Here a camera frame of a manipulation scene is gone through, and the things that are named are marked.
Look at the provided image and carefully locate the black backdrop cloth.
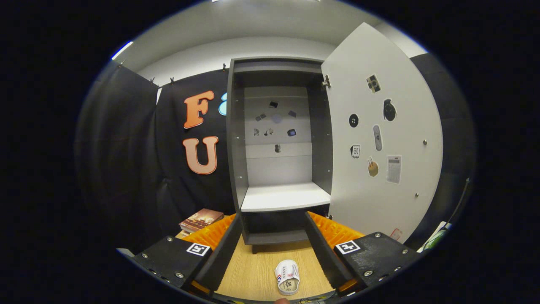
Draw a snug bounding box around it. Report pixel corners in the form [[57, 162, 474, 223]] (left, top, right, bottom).
[[75, 53, 477, 254]]

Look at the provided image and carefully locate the brown book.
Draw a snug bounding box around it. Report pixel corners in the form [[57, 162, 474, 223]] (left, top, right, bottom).
[[179, 208, 224, 233]]

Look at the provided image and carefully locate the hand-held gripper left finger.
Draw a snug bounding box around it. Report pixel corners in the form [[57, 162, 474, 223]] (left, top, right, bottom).
[[127, 212, 243, 296]]

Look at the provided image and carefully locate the narrow ceiling light strip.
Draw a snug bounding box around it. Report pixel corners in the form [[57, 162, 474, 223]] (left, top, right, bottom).
[[111, 41, 134, 60]]

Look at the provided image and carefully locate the white shoe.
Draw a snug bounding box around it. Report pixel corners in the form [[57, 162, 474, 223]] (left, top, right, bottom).
[[275, 260, 300, 295]]

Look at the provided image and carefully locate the thin black stand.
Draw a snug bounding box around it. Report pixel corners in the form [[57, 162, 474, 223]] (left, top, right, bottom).
[[447, 177, 471, 224]]

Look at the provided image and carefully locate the beige shoe cabinet door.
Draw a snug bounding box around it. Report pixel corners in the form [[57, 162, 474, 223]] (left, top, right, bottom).
[[321, 22, 443, 244]]

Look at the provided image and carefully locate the white flat object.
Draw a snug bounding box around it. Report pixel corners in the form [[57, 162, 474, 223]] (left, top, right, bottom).
[[418, 221, 452, 252]]

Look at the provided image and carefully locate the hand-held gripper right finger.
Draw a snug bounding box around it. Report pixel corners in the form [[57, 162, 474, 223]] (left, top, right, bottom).
[[305, 211, 422, 296]]

